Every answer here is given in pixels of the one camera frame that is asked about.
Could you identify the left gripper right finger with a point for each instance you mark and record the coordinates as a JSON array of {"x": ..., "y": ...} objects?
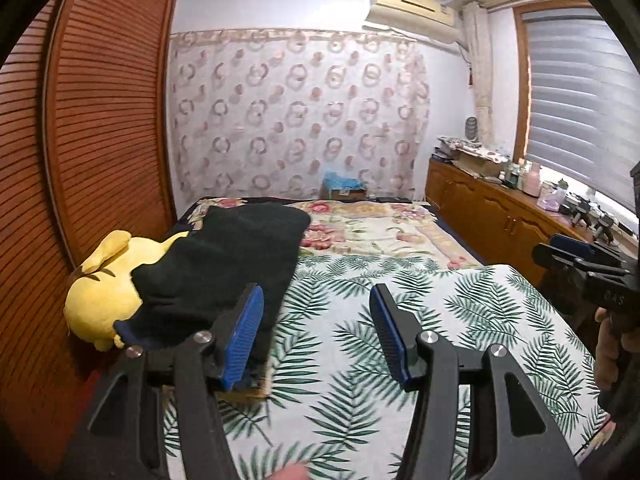
[{"x": 512, "y": 433}]

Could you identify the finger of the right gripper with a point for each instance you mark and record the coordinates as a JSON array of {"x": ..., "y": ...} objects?
[
  {"x": 548, "y": 257},
  {"x": 570, "y": 244}
]

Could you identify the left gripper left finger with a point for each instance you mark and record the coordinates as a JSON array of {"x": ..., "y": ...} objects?
[{"x": 121, "y": 436}]

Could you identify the black printed t-shirt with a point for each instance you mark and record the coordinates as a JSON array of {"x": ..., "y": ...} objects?
[{"x": 204, "y": 274}]

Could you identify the person's right hand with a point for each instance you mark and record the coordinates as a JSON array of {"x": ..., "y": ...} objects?
[{"x": 608, "y": 349}]

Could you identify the person's left hand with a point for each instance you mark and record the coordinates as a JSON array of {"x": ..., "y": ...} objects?
[{"x": 292, "y": 472}]

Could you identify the spare black gripper on sideboard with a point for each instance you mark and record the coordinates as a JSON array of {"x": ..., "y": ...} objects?
[{"x": 593, "y": 218}]

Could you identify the purple plastic container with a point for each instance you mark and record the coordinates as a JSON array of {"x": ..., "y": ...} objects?
[{"x": 552, "y": 195}]

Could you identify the wooden sideboard cabinet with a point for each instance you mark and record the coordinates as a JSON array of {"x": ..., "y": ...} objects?
[{"x": 498, "y": 224}]

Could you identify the pink bottle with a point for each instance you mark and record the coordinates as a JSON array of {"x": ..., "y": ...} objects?
[{"x": 531, "y": 183}]

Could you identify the cardboard box on sideboard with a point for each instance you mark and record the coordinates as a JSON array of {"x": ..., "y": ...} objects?
[{"x": 480, "y": 163}]

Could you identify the navy folded garment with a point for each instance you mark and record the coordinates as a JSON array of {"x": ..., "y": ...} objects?
[{"x": 151, "y": 333}]

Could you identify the yellow patterned folded garment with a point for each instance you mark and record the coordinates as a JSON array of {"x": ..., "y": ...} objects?
[{"x": 254, "y": 387}]

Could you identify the floral blanket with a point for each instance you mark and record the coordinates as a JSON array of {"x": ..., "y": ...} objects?
[{"x": 382, "y": 228}]

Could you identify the yellow plush toy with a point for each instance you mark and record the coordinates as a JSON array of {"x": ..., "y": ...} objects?
[{"x": 102, "y": 292}]

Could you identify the small round fan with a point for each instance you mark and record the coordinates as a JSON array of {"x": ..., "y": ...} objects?
[{"x": 471, "y": 129}]

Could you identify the grey zebra window blind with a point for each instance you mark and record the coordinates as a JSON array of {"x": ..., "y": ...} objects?
[{"x": 584, "y": 100}]

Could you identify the palm leaf bedsheet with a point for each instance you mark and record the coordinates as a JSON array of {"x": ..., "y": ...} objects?
[{"x": 337, "y": 405}]

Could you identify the box with blue cloth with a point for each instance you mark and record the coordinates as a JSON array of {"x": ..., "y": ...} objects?
[{"x": 336, "y": 187}]

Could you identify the tied beige curtain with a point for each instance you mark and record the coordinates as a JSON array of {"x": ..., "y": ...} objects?
[{"x": 477, "y": 35}]

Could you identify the circle patterned curtain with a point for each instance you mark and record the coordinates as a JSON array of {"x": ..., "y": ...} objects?
[{"x": 272, "y": 112}]

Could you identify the wooden louvered wardrobe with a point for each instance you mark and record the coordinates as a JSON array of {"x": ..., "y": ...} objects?
[{"x": 83, "y": 153}]

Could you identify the wall air conditioner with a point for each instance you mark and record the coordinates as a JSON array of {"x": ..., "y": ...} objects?
[{"x": 425, "y": 18}]

